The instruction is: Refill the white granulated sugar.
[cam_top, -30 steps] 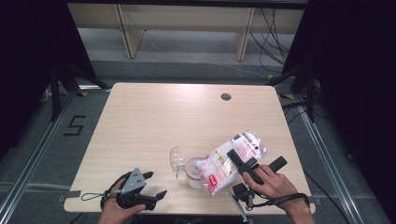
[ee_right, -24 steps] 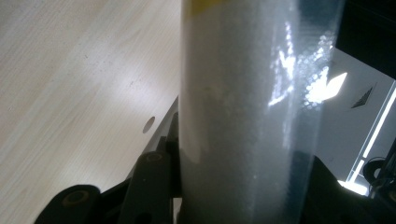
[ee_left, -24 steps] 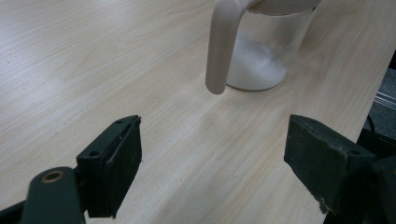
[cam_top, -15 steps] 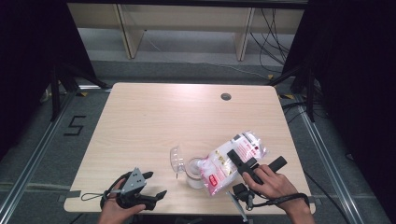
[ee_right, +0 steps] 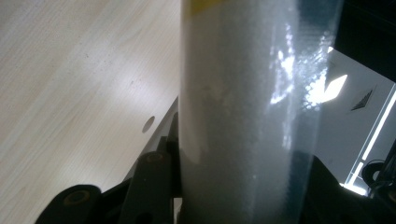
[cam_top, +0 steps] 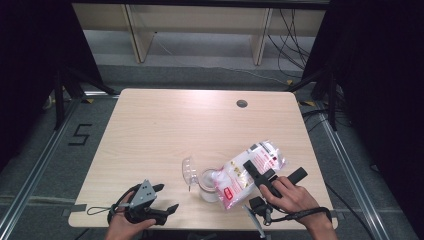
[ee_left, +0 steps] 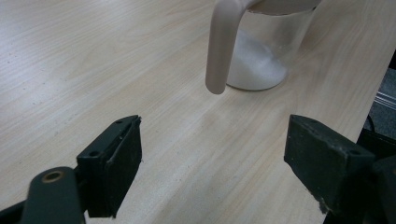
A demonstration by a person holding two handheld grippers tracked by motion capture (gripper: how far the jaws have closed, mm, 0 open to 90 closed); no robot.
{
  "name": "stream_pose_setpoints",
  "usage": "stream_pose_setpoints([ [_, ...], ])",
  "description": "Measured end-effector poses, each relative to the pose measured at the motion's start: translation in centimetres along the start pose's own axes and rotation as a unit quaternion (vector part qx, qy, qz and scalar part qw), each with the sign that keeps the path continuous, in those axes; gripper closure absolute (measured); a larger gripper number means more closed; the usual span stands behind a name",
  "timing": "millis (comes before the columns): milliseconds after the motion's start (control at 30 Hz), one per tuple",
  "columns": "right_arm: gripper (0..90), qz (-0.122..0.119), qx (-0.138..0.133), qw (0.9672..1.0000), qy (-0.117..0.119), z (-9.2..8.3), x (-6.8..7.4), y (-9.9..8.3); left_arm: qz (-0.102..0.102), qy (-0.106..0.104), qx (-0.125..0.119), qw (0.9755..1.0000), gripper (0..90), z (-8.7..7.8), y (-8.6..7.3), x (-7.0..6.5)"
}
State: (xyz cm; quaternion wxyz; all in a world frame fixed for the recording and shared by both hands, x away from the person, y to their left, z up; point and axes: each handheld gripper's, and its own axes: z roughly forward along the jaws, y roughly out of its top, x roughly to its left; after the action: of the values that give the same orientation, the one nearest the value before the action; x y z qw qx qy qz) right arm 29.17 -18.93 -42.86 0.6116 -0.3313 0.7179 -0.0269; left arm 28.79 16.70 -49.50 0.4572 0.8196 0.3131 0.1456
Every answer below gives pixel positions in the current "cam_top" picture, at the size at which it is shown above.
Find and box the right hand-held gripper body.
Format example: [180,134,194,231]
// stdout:
[242,167,308,239]

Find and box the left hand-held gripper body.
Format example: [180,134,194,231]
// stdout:
[124,179,167,226]

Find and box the red and white sugar pouch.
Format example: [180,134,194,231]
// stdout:
[212,139,288,211]

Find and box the clear glass jar with lid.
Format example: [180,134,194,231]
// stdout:
[181,155,222,204]

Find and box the person's right hand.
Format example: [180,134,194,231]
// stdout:
[259,176,324,229]

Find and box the person's left hand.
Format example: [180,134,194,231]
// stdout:
[109,192,157,234]

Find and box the black metal stand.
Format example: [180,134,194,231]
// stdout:
[53,66,118,132]
[285,69,338,132]

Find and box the black curtain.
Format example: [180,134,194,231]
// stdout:
[301,0,424,234]
[0,0,105,171]

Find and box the beige wooden shelf unit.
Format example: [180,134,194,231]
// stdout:
[73,3,326,66]

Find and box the black wrist strap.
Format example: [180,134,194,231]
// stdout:
[106,183,141,225]

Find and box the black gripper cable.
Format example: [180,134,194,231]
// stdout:
[265,206,334,225]

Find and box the thin grey cord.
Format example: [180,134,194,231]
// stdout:
[86,205,115,216]

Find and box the black floor cable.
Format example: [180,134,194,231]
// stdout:
[324,182,378,240]

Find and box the metal floor rail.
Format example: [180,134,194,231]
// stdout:
[319,109,382,240]
[0,96,82,232]

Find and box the bundle of black cables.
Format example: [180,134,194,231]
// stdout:
[267,8,322,80]

